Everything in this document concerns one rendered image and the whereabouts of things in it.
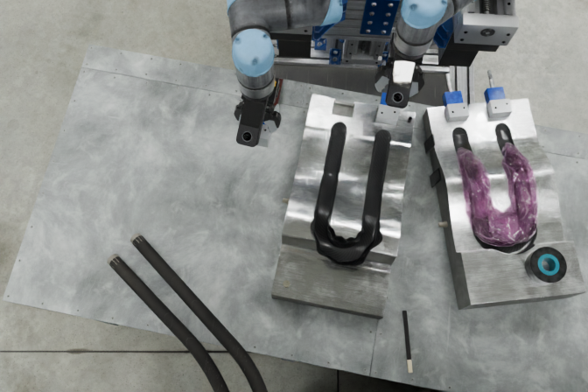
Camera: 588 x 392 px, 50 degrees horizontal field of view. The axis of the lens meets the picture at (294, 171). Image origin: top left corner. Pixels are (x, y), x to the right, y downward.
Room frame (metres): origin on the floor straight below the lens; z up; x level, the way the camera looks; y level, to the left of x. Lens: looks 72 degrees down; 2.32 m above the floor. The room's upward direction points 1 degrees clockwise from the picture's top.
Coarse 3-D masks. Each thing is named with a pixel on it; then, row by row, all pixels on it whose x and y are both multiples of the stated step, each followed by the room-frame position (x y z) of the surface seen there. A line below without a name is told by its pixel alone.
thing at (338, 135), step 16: (336, 128) 0.59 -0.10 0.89; (336, 144) 0.55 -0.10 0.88; (384, 144) 0.55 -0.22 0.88; (336, 160) 0.51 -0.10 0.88; (384, 160) 0.51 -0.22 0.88; (336, 176) 0.47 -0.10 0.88; (368, 176) 0.47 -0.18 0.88; (384, 176) 0.47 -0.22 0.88; (320, 192) 0.42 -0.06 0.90; (368, 192) 0.43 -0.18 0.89; (320, 208) 0.38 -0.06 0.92; (368, 208) 0.38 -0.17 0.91; (320, 224) 0.35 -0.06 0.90; (368, 224) 0.34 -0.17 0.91; (320, 240) 0.31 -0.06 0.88; (336, 240) 0.30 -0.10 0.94; (352, 240) 0.30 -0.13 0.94; (368, 240) 0.31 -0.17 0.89; (336, 256) 0.28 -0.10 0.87; (352, 256) 0.28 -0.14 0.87
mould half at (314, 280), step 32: (320, 96) 0.67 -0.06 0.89; (320, 128) 0.59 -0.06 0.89; (352, 128) 0.59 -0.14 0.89; (384, 128) 0.59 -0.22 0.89; (320, 160) 0.51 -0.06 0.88; (352, 160) 0.51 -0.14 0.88; (352, 192) 0.42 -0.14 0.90; (384, 192) 0.43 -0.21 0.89; (288, 224) 0.34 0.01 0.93; (352, 224) 0.34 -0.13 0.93; (384, 224) 0.34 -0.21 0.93; (288, 256) 0.28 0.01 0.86; (320, 256) 0.28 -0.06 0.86; (384, 256) 0.27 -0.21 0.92; (288, 288) 0.21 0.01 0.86; (320, 288) 0.21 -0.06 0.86; (352, 288) 0.21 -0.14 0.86; (384, 288) 0.21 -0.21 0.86
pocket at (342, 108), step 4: (336, 104) 0.66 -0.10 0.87; (340, 104) 0.66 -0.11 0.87; (344, 104) 0.66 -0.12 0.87; (348, 104) 0.66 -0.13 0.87; (352, 104) 0.66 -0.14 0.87; (332, 108) 0.65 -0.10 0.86; (336, 108) 0.65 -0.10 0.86; (340, 108) 0.65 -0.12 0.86; (344, 108) 0.65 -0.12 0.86; (348, 108) 0.65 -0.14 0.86; (352, 108) 0.65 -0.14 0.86; (332, 112) 0.64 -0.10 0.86; (336, 112) 0.64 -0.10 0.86; (340, 112) 0.64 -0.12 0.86; (344, 112) 0.64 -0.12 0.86; (348, 112) 0.64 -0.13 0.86; (352, 112) 0.64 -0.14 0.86; (348, 116) 0.63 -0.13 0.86; (352, 116) 0.63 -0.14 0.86
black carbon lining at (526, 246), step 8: (456, 128) 0.61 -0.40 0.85; (496, 128) 0.61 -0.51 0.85; (504, 128) 0.61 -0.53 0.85; (456, 136) 0.59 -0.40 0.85; (464, 136) 0.59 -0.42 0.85; (496, 136) 0.59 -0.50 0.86; (504, 136) 0.59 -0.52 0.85; (456, 144) 0.57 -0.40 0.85; (464, 144) 0.57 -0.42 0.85; (504, 144) 0.57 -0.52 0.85; (472, 152) 0.54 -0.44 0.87; (536, 232) 0.34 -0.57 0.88; (480, 240) 0.32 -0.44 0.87; (528, 240) 0.32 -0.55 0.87; (488, 248) 0.30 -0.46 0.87; (496, 248) 0.30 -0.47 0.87; (504, 248) 0.30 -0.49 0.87; (512, 248) 0.30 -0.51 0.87; (520, 248) 0.30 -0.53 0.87; (528, 248) 0.30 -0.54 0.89
